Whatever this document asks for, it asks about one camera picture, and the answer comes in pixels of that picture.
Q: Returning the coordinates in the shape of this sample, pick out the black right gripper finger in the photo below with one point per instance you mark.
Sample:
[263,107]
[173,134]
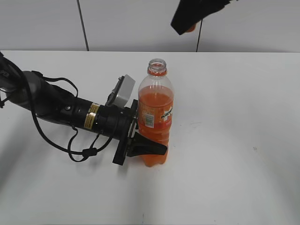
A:
[189,12]

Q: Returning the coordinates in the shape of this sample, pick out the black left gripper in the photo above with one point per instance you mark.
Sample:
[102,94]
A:
[115,123]

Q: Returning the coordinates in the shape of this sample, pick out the orange bottle cap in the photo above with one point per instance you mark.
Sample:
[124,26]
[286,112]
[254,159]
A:
[191,29]

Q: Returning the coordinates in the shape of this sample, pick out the orange soda plastic bottle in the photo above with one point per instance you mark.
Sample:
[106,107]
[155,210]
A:
[155,108]

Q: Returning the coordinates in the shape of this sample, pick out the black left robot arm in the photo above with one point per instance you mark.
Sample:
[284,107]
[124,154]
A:
[47,101]

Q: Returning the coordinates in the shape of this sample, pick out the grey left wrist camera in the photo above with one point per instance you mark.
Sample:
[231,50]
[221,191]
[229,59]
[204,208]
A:
[121,92]

